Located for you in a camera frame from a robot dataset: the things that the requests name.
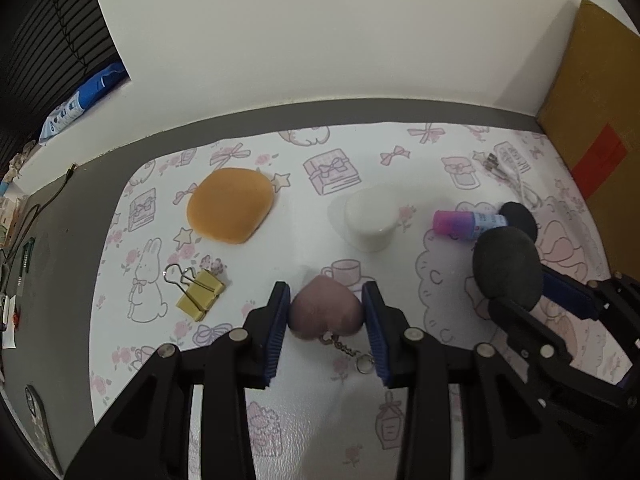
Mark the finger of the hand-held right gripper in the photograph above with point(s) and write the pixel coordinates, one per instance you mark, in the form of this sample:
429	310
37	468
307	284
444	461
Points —
567	292
525	327

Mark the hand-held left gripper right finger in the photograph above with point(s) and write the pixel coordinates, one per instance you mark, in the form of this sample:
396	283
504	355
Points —
375	332

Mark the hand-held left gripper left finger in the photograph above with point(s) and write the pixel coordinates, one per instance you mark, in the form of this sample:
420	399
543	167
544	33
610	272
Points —
277	332

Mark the pink and blue small bottle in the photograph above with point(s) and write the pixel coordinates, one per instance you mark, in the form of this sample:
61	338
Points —
460	224

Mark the brown cardboard box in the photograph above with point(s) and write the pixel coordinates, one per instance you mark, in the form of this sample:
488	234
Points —
590	85

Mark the yellow binder clip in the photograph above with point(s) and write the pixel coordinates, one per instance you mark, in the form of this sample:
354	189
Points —
202	292

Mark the small black round puff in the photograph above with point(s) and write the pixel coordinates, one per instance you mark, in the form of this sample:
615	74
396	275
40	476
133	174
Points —
521	216

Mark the white printed table mat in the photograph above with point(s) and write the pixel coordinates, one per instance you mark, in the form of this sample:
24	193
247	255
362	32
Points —
300	240

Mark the orange cosmetic sponge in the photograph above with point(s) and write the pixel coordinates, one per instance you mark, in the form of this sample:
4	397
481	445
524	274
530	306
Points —
230	205

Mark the green and black tool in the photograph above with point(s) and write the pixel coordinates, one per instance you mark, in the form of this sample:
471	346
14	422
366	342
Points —
25	260

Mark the blue and white packet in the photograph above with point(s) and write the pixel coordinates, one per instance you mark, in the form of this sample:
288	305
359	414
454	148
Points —
80	100

